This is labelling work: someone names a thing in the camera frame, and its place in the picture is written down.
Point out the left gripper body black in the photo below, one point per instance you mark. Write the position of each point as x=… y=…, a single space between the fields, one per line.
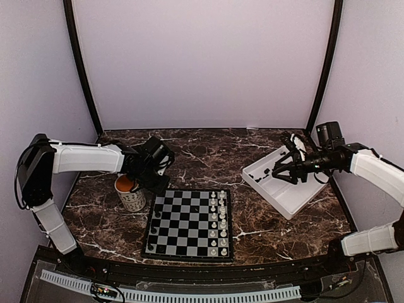
x=148 y=181

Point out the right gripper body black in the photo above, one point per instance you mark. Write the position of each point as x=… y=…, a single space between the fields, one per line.
x=302 y=172

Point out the white plastic tray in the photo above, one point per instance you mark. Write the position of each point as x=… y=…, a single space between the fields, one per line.
x=286 y=198

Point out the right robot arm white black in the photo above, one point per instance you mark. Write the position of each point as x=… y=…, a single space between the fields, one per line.
x=334 y=154

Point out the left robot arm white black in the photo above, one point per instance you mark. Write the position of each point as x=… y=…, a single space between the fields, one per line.
x=43 y=157

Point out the black chess pieces in tray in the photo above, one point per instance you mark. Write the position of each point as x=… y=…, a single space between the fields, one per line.
x=262 y=168

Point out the black silver chess board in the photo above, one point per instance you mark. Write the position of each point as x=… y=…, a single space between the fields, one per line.
x=183 y=227

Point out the white chess pieces row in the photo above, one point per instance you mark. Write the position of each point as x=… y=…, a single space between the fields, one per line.
x=218 y=225

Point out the patterned mug orange inside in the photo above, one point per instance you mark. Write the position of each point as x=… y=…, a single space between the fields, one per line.
x=130 y=193

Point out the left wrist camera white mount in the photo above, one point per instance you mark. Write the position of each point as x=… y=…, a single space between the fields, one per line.
x=162 y=167

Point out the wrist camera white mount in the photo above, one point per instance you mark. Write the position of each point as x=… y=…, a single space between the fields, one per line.
x=294 y=142
x=162 y=167

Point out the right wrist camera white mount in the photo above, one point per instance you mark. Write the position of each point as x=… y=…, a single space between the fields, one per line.
x=294 y=142

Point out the black aluminium front rail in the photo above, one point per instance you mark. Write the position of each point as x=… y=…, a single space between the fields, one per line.
x=306 y=272

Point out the right black frame post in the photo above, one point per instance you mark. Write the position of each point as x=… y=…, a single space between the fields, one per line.
x=327 y=64

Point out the black frame post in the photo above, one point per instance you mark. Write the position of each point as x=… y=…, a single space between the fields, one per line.
x=327 y=64
x=80 y=65

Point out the left black frame post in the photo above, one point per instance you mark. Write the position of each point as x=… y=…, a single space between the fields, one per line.
x=80 y=65

